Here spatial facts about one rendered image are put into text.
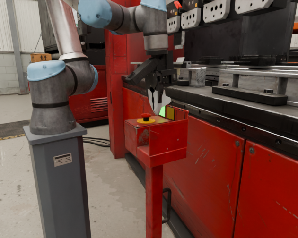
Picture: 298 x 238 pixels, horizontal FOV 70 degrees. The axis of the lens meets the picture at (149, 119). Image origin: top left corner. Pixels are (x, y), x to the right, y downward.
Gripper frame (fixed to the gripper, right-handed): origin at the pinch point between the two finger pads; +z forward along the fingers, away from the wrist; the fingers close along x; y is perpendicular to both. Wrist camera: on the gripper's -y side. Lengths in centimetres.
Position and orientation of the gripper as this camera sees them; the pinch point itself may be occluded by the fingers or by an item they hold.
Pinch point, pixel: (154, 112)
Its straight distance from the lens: 72.4
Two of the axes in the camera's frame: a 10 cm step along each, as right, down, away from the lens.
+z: 0.8, 9.5, 3.0
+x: -5.0, -2.3, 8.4
